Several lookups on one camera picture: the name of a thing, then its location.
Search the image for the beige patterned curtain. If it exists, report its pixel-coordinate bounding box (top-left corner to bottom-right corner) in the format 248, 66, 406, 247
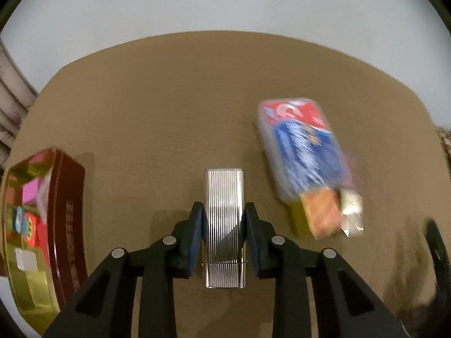
0, 44, 37, 171

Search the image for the small blue oval tin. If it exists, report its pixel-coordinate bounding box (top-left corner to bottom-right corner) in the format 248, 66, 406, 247
14, 207, 24, 234

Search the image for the silver ribbed lighter case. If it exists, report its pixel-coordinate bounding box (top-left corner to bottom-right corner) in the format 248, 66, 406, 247
202, 169, 247, 289

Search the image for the gold rectangular box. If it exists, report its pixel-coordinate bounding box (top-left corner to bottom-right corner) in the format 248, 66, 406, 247
339, 188, 364, 237

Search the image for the yellow red striped box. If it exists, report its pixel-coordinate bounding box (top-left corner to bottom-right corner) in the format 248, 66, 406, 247
288, 188, 343, 240

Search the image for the magenta pink box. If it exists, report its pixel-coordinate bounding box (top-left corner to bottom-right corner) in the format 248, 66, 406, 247
21, 177, 43, 205

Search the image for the red rectangular box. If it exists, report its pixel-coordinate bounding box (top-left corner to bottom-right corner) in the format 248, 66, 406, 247
37, 224, 51, 269

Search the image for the white zigzag cube box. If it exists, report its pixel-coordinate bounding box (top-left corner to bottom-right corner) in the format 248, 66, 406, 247
15, 248, 38, 272

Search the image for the red gold toffee tin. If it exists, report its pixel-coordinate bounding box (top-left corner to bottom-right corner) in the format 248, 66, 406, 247
1, 148, 88, 334

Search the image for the blue red plastic card box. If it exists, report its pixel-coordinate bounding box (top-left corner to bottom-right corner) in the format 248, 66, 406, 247
258, 98, 351, 203

